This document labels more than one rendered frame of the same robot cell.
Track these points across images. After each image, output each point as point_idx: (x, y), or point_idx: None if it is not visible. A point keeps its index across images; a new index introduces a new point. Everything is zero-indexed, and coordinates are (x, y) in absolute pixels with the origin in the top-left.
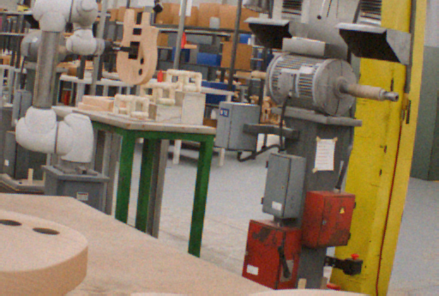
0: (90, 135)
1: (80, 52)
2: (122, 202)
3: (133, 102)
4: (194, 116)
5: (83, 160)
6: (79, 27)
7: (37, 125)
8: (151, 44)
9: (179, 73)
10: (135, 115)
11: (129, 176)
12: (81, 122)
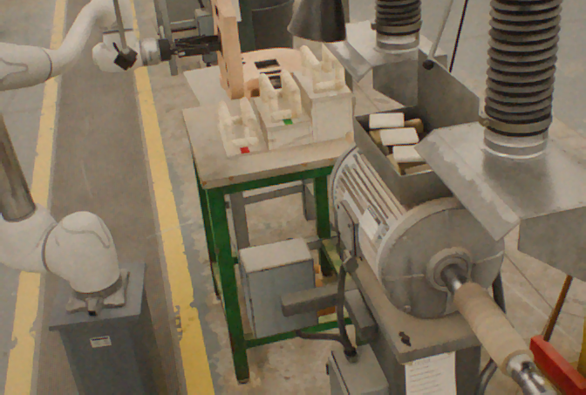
0: (96, 253)
1: (117, 71)
2: (222, 280)
3: (227, 128)
4: (336, 127)
5: (94, 288)
6: (105, 30)
7: (9, 247)
8: (228, 43)
9: (308, 61)
10: (235, 146)
11: (225, 246)
12: (73, 239)
